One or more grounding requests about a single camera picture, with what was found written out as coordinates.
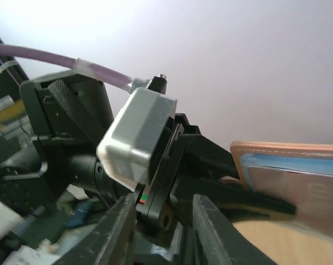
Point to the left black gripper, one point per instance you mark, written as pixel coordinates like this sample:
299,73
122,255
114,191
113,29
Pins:
201,158

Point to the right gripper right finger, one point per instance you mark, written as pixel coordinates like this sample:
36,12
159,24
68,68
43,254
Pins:
221,242

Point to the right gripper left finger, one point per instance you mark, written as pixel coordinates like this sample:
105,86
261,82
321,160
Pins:
112,241

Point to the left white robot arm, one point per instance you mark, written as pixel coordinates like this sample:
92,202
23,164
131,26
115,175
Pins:
69,114

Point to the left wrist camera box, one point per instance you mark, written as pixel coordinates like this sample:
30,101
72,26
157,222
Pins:
125,151

